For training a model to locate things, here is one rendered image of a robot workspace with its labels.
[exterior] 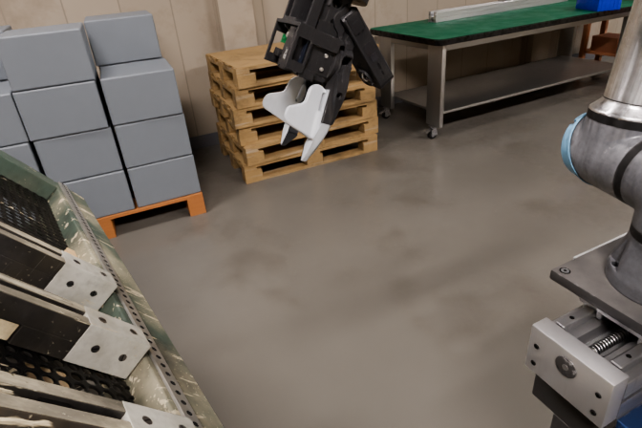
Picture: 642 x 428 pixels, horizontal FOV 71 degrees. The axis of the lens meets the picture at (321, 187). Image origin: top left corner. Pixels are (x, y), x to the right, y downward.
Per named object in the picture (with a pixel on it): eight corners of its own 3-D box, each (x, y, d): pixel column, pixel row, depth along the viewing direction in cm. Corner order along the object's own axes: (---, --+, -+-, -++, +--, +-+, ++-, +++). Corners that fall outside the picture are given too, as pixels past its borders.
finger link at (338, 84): (306, 121, 56) (322, 53, 56) (318, 125, 57) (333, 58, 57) (326, 122, 52) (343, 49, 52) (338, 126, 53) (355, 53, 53)
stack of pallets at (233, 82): (336, 123, 470) (331, 33, 430) (382, 148, 400) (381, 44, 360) (218, 151, 424) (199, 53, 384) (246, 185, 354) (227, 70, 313)
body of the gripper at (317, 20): (261, 64, 57) (293, -34, 54) (317, 85, 61) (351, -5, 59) (284, 74, 50) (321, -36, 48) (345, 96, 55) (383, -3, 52)
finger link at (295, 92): (246, 125, 61) (274, 64, 57) (285, 136, 65) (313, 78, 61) (251, 138, 59) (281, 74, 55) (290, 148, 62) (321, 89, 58)
